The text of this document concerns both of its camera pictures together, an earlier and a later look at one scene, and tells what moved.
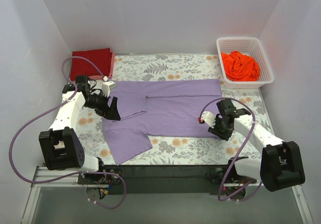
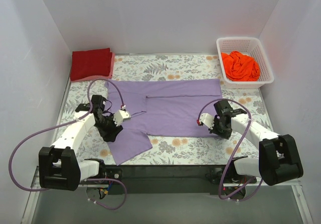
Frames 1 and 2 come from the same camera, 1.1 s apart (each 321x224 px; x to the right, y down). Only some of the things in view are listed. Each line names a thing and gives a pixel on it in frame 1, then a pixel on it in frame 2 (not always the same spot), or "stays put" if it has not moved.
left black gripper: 104,107 to 112,132
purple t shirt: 157,108 stays put
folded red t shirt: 102,58 stays put
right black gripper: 218,131 stays put
